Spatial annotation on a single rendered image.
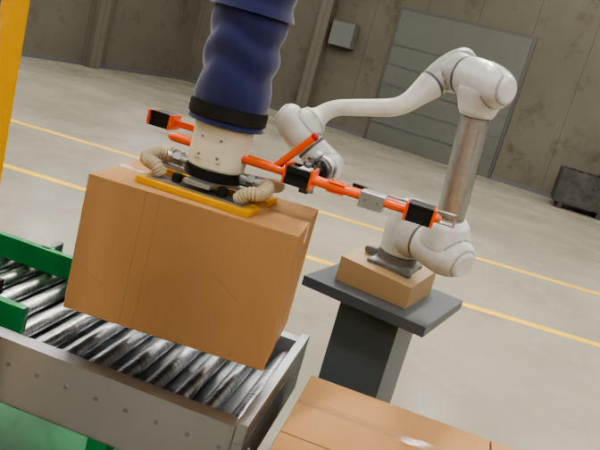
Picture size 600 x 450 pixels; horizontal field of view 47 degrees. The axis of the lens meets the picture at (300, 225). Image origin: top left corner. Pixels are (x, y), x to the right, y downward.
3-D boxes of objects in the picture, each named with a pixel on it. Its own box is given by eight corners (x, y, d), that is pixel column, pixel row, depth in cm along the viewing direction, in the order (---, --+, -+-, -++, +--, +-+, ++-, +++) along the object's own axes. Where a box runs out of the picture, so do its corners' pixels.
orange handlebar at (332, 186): (130, 130, 201) (133, 119, 200) (173, 127, 230) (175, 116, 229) (438, 228, 185) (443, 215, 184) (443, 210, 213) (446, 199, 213)
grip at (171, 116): (145, 123, 226) (148, 108, 225) (156, 122, 234) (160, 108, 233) (168, 130, 225) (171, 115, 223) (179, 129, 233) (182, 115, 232)
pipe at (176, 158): (140, 168, 192) (144, 148, 191) (176, 161, 216) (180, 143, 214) (253, 204, 186) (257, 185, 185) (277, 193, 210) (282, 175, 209)
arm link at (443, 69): (416, 64, 235) (443, 73, 224) (454, 35, 238) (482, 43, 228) (426, 95, 243) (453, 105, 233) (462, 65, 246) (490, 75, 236)
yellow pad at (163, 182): (134, 181, 191) (137, 164, 190) (150, 178, 200) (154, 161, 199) (246, 219, 185) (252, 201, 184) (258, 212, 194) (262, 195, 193)
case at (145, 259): (62, 307, 196) (88, 172, 186) (119, 270, 234) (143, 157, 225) (262, 371, 190) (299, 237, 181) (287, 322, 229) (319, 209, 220)
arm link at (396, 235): (401, 242, 277) (418, 192, 270) (430, 262, 264) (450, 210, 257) (370, 242, 268) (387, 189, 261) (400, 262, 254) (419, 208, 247)
